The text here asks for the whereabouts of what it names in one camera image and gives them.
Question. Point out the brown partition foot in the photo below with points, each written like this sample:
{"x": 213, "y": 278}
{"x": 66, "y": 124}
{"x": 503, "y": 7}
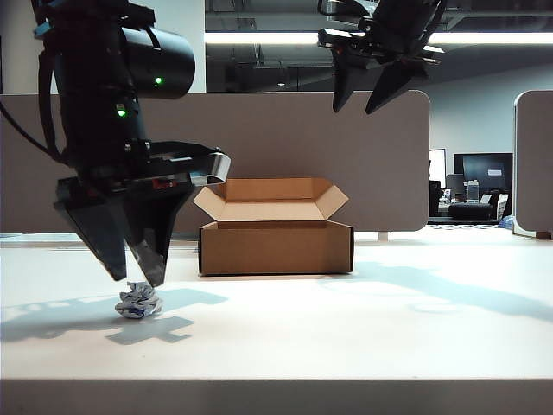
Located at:
{"x": 543, "y": 235}

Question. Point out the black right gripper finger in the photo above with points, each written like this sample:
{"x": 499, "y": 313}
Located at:
{"x": 399, "y": 82}
{"x": 345, "y": 78}

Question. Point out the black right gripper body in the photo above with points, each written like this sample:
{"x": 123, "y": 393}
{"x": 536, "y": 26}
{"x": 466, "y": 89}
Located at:
{"x": 389, "y": 47}

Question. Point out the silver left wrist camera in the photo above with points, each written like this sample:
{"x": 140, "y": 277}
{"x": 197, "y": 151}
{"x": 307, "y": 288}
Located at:
{"x": 218, "y": 166}

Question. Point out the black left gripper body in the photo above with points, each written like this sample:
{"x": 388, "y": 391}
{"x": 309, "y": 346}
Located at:
{"x": 138, "y": 173}

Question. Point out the white-lit computer monitor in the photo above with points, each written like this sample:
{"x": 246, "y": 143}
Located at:
{"x": 437, "y": 166}

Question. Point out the open brown cardboard box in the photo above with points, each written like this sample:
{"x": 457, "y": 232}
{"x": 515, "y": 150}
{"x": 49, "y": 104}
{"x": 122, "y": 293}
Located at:
{"x": 276, "y": 250}

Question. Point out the black round ottoman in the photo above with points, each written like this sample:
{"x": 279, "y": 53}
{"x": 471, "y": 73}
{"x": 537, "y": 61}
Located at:
{"x": 470, "y": 212}

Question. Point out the wide grey partition panel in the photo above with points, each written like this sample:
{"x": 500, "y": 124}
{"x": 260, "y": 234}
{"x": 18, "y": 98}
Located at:
{"x": 281, "y": 129}

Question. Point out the large black display screen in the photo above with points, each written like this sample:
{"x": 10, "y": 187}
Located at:
{"x": 479, "y": 166}

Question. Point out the long white ceiling light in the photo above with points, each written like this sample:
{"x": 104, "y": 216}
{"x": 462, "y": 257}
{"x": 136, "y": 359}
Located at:
{"x": 259, "y": 38}

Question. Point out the white paper ball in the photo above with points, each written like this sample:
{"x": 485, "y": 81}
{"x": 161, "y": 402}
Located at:
{"x": 137, "y": 301}

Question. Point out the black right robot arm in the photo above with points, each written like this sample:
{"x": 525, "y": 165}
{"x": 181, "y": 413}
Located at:
{"x": 402, "y": 17}

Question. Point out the blue plastic bag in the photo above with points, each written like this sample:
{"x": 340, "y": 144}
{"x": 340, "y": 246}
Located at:
{"x": 506, "y": 222}

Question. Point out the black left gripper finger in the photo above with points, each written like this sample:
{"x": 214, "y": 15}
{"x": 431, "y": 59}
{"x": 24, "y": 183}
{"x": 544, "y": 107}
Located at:
{"x": 155, "y": 225}
{"x": 101, "y": 233}

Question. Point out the narrow grey partition panel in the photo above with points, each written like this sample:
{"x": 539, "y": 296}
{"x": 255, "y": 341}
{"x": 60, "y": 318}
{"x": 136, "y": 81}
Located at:
{"x": 535, "y": 164}

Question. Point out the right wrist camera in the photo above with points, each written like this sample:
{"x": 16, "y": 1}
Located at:
{"x": 341, "y": 36}

